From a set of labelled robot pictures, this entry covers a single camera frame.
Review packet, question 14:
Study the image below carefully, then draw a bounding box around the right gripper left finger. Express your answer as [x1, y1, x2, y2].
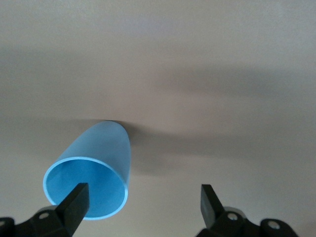
[0, 182, 90, 237]

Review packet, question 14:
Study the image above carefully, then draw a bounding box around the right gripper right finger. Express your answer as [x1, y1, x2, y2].
[197, 184, 300, 237]

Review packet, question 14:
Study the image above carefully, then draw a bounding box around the blue cup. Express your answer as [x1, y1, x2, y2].
[42, 120, 131, 221]

